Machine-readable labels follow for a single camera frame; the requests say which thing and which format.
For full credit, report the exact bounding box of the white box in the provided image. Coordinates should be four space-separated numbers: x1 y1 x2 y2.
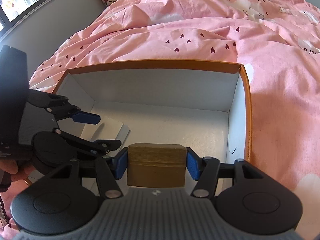
81 116 130 145

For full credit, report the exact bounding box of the person's left hand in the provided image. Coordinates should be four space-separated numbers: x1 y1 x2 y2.
1 159 36 193

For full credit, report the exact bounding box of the small gold gift box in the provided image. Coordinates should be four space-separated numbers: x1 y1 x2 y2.
127 143 187 188

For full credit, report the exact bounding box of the orange cardboard storage box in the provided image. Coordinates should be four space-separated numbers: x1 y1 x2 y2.
54 60 252 163

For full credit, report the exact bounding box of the pink patterned duvet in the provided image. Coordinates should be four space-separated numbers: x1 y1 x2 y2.
0 0 320 240

